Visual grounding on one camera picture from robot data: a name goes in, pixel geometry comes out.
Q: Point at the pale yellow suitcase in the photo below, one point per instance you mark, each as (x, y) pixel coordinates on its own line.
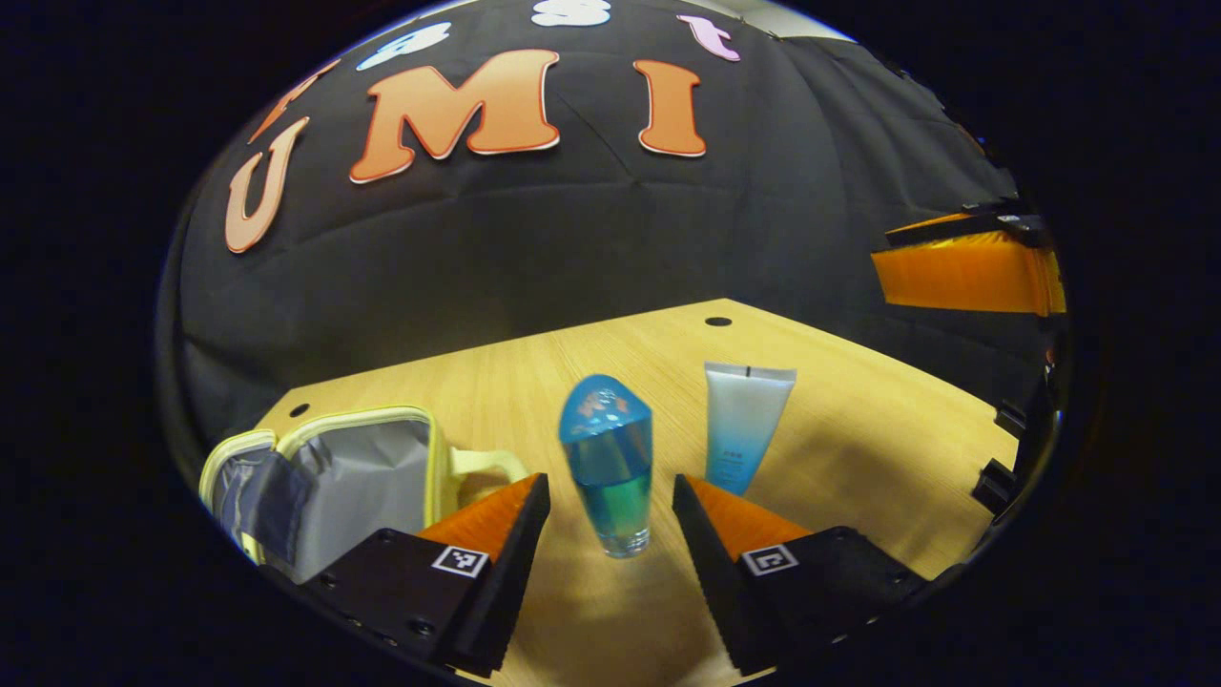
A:
(372, 487)

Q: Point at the blue cap clear bottle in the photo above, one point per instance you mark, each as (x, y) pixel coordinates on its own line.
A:
(610, 468)

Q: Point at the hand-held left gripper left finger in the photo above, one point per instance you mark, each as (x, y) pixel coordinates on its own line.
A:
(510, 582)

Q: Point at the black backdrop cloth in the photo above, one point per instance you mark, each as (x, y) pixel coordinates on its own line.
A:
(572, 248)

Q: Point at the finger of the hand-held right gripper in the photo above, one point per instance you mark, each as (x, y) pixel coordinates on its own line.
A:
(963, 277)
(954, 229)

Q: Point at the white and blue tube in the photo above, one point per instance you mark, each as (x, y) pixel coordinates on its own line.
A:
(744, 420)

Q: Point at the black table edge clamp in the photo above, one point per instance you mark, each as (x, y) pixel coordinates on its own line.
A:
(1009, 417)
(992, 485)

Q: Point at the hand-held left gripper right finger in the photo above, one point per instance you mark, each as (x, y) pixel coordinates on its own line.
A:
(715, 582)

